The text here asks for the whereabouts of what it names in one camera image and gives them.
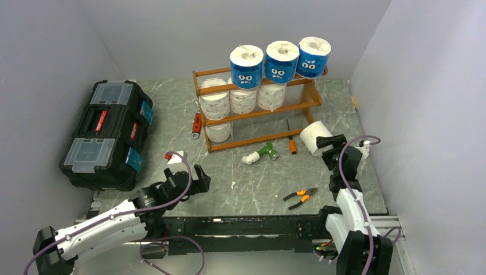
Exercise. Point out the white floral paper roll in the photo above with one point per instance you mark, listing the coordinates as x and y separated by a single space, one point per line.
215 106
271 97
243 101

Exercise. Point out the green plastic pipe fitting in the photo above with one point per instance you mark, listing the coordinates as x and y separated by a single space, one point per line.
268 150

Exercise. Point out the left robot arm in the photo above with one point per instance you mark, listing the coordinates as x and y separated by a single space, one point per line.
138 217

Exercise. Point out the orange wooden shelf rack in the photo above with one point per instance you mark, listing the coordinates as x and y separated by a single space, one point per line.
261 125

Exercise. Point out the orange handled screwdriver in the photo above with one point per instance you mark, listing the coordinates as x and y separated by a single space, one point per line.
292 144

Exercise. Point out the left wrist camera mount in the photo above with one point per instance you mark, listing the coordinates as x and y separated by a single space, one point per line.
175 162

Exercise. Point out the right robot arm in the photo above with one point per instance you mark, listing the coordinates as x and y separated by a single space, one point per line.
360 247

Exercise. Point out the white plastic pipe fitting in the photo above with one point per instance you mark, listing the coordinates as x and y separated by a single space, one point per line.
251 158

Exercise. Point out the black plastic toolbox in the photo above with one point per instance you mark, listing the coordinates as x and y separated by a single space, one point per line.
105 151

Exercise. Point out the blue paper roll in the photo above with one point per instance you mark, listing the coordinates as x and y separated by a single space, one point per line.
281 59
247 66
313 57

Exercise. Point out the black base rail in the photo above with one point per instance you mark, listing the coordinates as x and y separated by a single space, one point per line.
297 233

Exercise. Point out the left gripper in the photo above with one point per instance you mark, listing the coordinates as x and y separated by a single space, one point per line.
200 185

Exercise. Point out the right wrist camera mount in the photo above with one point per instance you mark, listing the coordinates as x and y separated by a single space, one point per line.
364 148

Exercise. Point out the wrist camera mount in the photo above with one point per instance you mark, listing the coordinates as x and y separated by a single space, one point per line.
364 148
175 162

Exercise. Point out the orange handled pliers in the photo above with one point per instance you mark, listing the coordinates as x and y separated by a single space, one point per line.
304 195

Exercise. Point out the red handled wrench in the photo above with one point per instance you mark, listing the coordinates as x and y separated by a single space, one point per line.
197 125

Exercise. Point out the plain white paper roll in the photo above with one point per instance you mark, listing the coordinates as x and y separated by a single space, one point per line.
219 132

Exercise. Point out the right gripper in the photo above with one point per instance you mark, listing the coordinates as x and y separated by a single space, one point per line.
336 141

